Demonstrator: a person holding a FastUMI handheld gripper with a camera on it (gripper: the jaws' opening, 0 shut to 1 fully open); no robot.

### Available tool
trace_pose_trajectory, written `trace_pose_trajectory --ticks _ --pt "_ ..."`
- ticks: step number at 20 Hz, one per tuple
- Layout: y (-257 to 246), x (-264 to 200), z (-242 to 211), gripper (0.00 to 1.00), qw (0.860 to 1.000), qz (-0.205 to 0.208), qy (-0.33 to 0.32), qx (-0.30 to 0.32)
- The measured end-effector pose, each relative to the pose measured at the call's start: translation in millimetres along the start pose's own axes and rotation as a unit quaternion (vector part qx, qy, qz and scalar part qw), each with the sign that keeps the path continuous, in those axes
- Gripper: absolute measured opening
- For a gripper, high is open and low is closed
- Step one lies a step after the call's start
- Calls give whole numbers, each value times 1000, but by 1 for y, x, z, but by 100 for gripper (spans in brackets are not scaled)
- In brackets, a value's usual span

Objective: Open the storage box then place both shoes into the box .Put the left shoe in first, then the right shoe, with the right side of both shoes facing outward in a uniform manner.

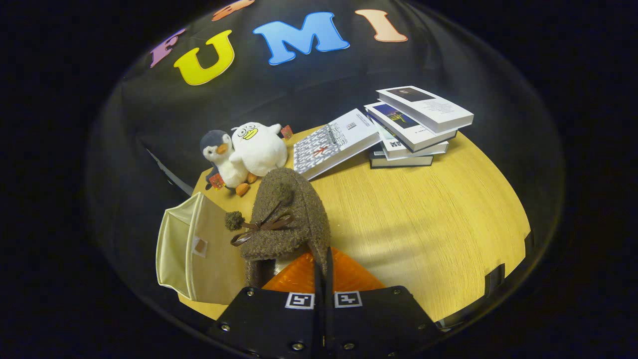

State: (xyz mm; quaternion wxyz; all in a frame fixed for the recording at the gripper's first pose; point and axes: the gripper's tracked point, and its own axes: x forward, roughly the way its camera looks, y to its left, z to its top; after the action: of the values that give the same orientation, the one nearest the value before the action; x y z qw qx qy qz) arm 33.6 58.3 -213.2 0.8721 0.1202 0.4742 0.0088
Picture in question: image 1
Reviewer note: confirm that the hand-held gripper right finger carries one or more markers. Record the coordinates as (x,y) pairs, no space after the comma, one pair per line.
(330,309)

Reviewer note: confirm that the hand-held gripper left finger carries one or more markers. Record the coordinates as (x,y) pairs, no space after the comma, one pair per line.
(317,309)

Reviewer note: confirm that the brown fuzzy slipper shoe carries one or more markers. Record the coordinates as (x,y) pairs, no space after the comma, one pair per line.
(299,209)

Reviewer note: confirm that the beige fabric storage box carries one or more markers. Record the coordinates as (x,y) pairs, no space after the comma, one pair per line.
(214,269)

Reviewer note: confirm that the dark cover book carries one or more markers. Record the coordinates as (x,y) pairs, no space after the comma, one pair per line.
(398,161)

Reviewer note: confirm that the black table edge clip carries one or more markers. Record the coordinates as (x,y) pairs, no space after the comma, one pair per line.
(529,244)
(494,279)

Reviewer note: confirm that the grey patterned cover book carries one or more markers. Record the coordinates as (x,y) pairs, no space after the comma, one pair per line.
(334,142)

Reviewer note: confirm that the white duck plush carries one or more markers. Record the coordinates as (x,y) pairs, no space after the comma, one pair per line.
(259,149)

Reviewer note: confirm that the grey white penguin plush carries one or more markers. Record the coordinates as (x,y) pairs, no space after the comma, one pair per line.
(224,162)

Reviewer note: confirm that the plain white book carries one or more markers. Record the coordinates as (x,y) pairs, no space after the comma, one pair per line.
(413,152)

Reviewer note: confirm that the white book with blue picture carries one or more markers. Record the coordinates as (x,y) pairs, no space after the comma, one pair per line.
(406,129)

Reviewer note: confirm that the black backdrop cloth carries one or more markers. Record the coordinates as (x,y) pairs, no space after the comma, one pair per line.
(349,75)

